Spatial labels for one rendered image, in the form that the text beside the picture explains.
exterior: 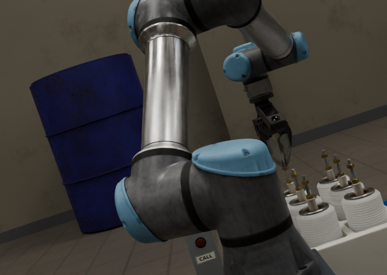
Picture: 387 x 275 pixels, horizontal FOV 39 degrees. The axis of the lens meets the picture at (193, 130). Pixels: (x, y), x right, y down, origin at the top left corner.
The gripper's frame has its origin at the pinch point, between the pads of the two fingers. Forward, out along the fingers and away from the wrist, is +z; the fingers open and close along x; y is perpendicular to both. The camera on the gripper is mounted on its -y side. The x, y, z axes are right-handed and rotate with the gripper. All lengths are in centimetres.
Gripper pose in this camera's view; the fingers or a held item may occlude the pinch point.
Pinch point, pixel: (284, 161)
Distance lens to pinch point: 158.2
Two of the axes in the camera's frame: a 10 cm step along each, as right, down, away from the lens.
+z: 3.2, 9.5, 0.7
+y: -1.3, -0.3, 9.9
